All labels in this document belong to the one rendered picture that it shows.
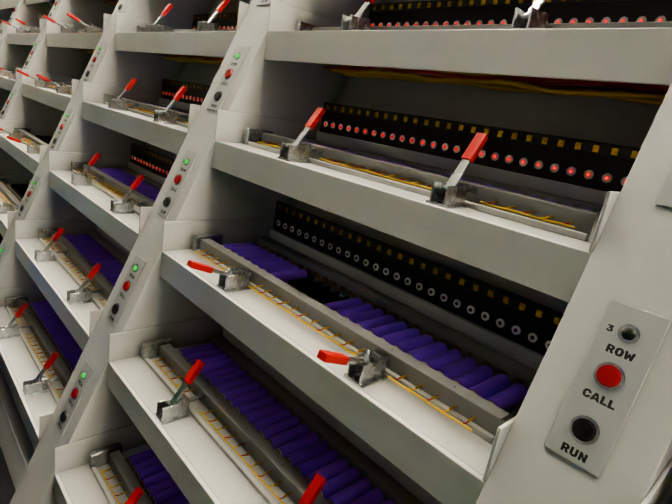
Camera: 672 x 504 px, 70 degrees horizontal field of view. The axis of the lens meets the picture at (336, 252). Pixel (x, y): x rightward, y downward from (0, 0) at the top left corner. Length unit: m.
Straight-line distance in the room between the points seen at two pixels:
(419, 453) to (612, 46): 0.40
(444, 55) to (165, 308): 0.60
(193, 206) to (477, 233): 0.51
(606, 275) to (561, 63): 0.22
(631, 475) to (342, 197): 0.39
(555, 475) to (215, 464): 0.42
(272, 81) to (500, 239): 0.55
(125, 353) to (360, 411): 0.50
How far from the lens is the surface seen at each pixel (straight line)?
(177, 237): 0.84
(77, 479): 0.96
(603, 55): 0.53
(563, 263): 0.44
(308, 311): 0.62
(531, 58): 0.56
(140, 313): 0.87
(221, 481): 0.66
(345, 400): 0.51
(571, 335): 0.42
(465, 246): 0.48
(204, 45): 1.06
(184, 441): 0.71
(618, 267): 0.43
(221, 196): 0.86
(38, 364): 1.26
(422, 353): 0.56
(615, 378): 0.41
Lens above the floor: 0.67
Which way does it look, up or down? 1 degrees up
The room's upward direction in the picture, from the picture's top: 25 degrees clockwise
